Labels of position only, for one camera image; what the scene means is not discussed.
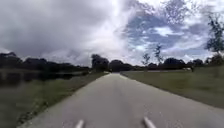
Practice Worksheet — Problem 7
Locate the grey asphalt road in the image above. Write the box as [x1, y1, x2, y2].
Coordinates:
[16, 72, 224, 128]

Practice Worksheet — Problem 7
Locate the pond water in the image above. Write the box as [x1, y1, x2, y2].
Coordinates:
[0, 69, 90, 88]

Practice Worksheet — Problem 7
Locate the robot's own part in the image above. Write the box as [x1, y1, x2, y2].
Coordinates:
[143, 116, 157, 128]
[74, 119, 85, 128]

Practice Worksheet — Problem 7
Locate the row of trees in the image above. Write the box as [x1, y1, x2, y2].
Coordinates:
[133, 13, 224, 72]
[0, 51, 134, 74]

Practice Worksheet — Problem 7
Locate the grass verge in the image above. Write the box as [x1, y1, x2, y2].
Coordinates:
[0, 71, 110, 128]
[120, 66, 224, 109]

